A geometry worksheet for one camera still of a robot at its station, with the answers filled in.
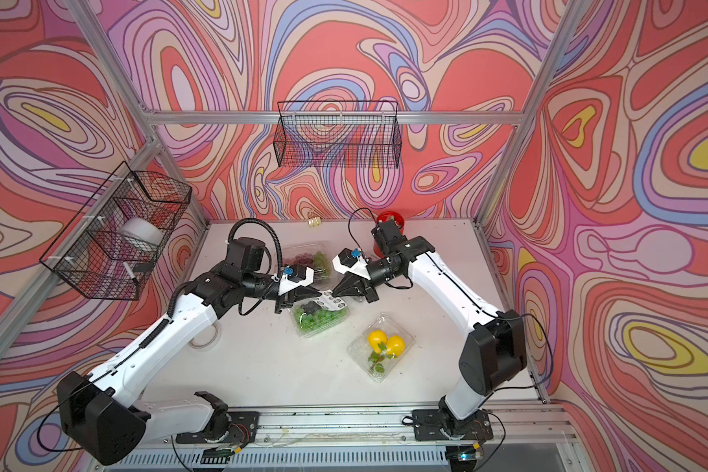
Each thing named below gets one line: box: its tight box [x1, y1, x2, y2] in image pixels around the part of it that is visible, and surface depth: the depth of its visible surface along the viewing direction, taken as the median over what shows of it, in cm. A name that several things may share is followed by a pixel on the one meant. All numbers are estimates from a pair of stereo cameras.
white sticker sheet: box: [310, 289, 348, 310], surface depth 73 cm
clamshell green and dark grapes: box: [292, 306, 351, 339], surface depth 90 cm
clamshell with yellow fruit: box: [347, 312, 416, 383], surface depth 85 cm
